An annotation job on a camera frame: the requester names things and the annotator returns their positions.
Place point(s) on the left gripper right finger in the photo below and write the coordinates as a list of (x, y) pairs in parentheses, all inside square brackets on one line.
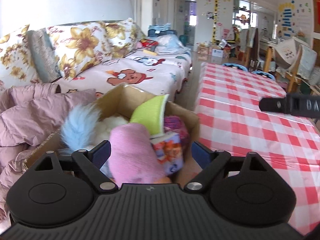
[(212, 164)]

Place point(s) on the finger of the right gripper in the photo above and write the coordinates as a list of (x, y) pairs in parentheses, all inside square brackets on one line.
[(276, 105)]

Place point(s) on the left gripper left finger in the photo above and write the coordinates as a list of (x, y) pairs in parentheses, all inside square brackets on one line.
[(88, 165)]

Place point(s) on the fluffy blue white plush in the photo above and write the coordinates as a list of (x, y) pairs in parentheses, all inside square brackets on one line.
[(84, 129)]

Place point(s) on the pink soft plush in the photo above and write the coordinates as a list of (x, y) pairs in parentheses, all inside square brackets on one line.
[(133, 159)]

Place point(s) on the colourful knitted cloth item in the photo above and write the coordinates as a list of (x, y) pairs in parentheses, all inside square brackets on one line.
[(170, 146)]

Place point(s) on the green white soft pad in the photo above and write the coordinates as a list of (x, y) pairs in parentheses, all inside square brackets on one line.
[(151, 115)]

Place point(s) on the wooden dining chair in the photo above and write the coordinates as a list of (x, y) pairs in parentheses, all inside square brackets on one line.
[(295, 61)]

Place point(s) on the red white checkered tablecloth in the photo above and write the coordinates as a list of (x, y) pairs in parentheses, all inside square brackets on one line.
[(230, 119)]

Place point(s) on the brown cardboard box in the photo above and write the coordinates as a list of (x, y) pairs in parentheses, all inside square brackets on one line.
[(124, 99)]

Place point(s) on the pink down jacket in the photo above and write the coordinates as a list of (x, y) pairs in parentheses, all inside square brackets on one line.
[(29, 115)]

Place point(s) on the sofa with cartoon cover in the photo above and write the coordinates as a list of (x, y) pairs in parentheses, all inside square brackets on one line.
[(157, 66)]

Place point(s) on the large yellow floral pillow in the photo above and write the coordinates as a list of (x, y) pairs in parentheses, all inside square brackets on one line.
[(79, 47)]

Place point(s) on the grey blue cushion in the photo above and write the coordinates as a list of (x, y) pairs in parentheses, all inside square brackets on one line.
[(43, 55)]

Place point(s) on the giraffe height wall sticker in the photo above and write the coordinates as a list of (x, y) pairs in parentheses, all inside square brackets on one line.
[(215, 19)]

